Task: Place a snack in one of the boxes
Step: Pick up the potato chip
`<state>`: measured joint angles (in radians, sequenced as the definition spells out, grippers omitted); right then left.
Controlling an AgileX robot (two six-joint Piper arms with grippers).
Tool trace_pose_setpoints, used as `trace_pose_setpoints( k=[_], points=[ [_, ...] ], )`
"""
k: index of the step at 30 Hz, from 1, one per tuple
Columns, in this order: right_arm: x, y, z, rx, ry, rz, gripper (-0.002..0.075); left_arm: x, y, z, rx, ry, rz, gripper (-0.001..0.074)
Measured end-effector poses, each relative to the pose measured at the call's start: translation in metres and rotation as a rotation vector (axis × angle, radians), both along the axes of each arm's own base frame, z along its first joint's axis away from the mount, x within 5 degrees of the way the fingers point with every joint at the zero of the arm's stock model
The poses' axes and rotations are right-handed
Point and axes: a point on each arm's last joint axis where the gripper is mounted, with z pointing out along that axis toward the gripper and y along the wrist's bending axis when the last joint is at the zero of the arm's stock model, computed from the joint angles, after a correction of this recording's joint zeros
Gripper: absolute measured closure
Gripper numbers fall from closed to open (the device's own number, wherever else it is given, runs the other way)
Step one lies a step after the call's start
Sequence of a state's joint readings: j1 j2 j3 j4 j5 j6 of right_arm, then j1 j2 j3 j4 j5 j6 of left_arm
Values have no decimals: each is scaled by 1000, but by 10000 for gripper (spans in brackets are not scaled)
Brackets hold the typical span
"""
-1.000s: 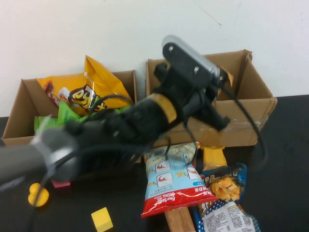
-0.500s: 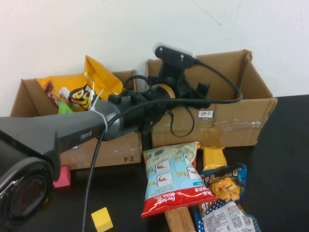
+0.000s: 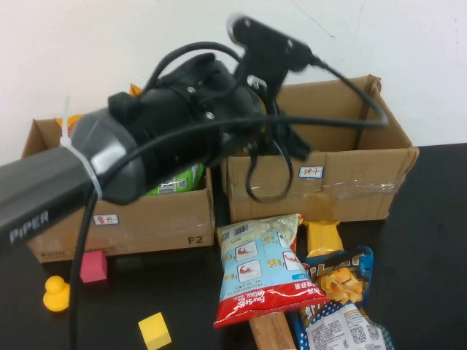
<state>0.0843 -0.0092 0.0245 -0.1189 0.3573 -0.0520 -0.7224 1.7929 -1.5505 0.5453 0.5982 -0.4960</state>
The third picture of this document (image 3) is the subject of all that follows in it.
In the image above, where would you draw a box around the yellow snack packet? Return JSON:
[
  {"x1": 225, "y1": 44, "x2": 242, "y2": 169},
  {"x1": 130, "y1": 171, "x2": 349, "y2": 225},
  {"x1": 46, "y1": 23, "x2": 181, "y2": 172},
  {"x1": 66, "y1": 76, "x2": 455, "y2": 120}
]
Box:
[{"x1": 302, "y1": 219, "x2": 345, "y2": 256}]

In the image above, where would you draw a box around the yellow foam cube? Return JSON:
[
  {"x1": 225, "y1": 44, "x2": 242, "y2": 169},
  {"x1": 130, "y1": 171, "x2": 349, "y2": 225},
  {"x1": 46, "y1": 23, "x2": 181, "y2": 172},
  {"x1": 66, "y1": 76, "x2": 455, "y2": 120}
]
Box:
[{"x1": 137, "y1": 311, "x2": 172, "y2": 349}]

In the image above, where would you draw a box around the white zip tie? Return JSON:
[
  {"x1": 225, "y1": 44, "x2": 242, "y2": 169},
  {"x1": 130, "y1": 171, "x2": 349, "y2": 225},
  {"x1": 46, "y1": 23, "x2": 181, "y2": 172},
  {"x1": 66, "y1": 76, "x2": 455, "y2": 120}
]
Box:
[{"x1": 60, "y1": 95, "x2": 105, "y2": 200}]

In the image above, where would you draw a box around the green snack bag with barcode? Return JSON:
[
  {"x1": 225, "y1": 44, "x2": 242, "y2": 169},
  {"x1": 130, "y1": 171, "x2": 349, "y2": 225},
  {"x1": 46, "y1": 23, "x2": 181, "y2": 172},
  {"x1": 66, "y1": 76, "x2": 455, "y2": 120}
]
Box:
[{"x1": 142, "y1": 163, "x2": 205, "y2": 198}]

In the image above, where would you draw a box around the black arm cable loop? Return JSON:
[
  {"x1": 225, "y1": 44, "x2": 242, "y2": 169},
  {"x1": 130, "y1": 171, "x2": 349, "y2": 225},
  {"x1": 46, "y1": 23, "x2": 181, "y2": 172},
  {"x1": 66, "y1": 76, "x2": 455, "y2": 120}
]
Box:
[{"x1": 144, "y1": 42, "x2": 245, "y2": 94}]

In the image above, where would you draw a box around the thick black camera cable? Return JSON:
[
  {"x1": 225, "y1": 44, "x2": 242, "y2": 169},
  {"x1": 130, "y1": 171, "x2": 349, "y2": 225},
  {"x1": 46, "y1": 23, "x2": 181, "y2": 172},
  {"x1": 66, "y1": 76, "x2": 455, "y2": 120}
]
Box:
[{"x1": 68, "y1": 52, "x2": 390, "y2": 350}]

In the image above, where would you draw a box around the wooden block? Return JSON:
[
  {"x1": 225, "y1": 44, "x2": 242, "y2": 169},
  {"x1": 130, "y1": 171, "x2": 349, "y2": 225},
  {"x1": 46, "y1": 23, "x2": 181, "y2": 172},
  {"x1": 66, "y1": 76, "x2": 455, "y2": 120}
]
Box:
[{"x1": 249, "y1": 312, "x2": 297, "y2": 350}]

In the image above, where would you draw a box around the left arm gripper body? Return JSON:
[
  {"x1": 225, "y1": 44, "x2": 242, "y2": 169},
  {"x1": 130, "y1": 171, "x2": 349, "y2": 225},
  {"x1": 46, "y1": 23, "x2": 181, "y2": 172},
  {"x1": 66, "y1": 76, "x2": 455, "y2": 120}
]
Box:
[{"x1": 217, "y1": 85, "x2": 291, "y2": 162}]

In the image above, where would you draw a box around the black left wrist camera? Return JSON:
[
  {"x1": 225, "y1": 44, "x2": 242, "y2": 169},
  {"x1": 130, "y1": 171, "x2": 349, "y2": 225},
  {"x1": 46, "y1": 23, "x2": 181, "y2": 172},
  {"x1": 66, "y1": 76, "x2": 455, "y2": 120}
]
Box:
[{"x1": 225, "y1": 12, "x2": 313, "y2": 110}]

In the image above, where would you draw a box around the red light-blue Four Seas bag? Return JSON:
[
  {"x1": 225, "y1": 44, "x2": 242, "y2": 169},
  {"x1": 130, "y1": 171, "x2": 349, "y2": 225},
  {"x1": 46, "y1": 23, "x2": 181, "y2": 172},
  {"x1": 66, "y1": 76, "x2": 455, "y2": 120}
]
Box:
[{"x1": 213, "y1": 213, "x2": 331, "y2": 329}]

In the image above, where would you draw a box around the yellow rubber duck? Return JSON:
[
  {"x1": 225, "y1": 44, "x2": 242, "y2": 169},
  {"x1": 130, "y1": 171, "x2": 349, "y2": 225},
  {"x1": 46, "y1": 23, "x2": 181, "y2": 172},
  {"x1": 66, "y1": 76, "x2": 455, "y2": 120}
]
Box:
[{"x1": 42, "y1": 275, "x2": 71, "y2": 313}]

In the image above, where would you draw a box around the large yellow chip bag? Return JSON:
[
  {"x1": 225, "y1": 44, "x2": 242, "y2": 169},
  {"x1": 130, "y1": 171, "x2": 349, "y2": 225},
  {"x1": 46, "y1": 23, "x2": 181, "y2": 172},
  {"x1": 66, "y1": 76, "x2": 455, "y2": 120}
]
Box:
[{"x1": 54, "y1": 82, "x2": 143, "y2": 128}]

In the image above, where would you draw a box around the blue chip bag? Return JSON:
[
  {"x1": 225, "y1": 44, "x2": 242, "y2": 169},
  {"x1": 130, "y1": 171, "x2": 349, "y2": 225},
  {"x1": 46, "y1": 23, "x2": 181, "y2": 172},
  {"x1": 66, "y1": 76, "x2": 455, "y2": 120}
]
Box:
[{"x1": 290, "y1": 244, "x2": 397, "y2": 350}]

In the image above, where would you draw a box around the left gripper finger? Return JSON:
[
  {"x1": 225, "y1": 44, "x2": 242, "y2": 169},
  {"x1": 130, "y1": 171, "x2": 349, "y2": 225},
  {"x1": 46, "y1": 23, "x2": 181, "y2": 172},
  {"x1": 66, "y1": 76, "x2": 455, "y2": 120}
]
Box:
[{"x1": 281, "y1": 125, "x2": 313, "y2": 161}]

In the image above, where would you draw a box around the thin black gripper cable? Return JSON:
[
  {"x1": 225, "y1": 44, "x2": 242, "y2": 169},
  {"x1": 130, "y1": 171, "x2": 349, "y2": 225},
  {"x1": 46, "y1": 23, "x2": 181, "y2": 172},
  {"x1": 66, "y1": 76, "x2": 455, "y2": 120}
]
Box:
[{"x1": 244, "y1": 123, "x2": 293, "y2": 204}]

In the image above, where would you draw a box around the taped cardboard box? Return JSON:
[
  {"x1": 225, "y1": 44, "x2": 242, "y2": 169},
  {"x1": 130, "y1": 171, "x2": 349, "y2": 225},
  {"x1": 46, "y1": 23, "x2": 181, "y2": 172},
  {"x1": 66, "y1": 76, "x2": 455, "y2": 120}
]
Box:
[{"x1": 220, "y1": 74, "x2": 420, "y2": 224}]

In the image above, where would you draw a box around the pink foam cube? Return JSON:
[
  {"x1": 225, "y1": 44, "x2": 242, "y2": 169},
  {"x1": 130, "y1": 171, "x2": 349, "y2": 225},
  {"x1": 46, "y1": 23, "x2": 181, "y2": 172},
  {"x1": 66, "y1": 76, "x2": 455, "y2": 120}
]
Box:
[{"x1": 80, "y1": 250, "x2": 108, "y2": 284}]

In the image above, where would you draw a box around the cardboard box marked F2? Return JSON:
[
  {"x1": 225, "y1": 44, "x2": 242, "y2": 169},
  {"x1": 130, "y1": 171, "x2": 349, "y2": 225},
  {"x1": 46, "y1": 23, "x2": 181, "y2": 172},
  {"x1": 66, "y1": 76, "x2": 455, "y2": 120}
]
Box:
[{"x1": 21, "y1": 118, "x2": 215, "y2": 263}]

